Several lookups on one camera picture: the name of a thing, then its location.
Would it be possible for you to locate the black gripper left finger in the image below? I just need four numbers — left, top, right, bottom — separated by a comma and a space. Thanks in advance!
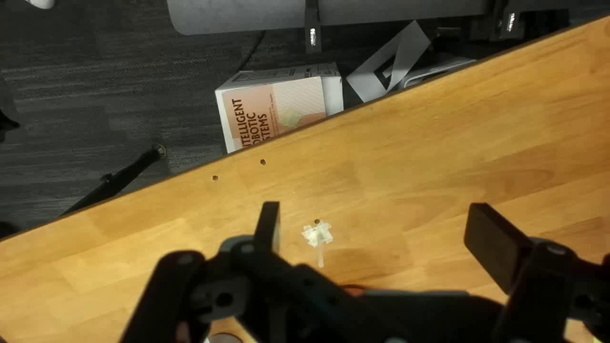
119, 200, 358, 343

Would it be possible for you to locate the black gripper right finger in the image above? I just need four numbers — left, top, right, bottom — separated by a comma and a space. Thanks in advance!
462, 202, 610, 343

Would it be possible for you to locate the black tripod leg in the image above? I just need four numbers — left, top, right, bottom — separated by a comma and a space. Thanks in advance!
58, 143, 167, 217

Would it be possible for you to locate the robotics book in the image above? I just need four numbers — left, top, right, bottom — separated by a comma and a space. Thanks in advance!
213, 61, 346, 154

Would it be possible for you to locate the grey cardboard piece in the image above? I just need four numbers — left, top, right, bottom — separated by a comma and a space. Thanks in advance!
344, 19, 441, 105

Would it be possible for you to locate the white round tube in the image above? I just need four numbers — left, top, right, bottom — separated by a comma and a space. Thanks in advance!
165, 0, 491, 36

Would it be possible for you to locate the black clamp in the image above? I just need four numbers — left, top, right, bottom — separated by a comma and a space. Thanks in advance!
302, 0, 323, 55

